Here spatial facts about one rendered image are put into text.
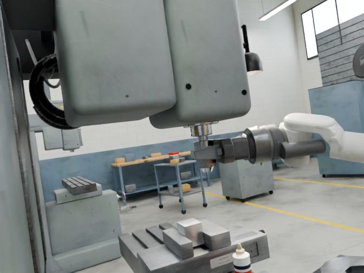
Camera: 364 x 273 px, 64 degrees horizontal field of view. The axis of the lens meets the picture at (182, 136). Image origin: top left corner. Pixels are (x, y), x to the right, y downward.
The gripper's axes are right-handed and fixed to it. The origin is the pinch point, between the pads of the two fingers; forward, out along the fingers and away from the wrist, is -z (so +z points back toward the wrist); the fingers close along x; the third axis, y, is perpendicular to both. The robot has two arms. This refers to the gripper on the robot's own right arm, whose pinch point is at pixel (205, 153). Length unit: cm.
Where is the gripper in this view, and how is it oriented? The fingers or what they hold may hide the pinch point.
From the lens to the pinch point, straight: 69.5
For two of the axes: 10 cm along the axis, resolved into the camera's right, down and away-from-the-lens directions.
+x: 1.0, -0.2, -9.9
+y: 1.5, 9.9, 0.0
